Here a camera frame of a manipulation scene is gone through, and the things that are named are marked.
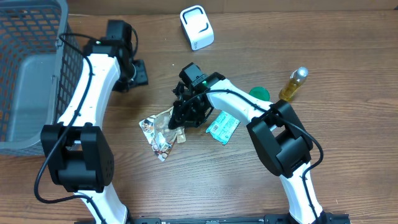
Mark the teal snack packet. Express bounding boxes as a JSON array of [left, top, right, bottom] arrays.
[[206, 111, 240, 145]]

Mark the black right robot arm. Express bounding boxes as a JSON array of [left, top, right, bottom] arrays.
[[168, 63, 326, 223]]

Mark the yellow oil bottle silver cap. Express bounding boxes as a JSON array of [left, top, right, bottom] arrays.
[[279, 67, 308, 101]]

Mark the white barcode scanner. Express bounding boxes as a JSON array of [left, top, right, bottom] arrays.
[[180, 5, 215, 51]]

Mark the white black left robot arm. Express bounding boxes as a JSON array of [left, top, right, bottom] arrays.
[[34, 20, 149, 223]]

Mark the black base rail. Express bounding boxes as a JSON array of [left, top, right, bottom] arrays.
[[74, 213, 352, 224]]

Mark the grey plastic mesh basket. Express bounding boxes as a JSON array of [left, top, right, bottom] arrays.
[[1, 0, 83, 156]]

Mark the brown cardboard back panel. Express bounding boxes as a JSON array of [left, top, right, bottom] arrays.
[[67, 0, 397, 15]]

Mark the brown snack packet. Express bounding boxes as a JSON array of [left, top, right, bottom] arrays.
[[154, 107, 186, 144]]

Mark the white labelled snack packet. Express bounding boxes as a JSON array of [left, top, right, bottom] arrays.
[[139, 115, 174, 162]]

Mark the green lid white jar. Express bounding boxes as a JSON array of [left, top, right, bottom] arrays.
[[249, 86, 271, 101]]

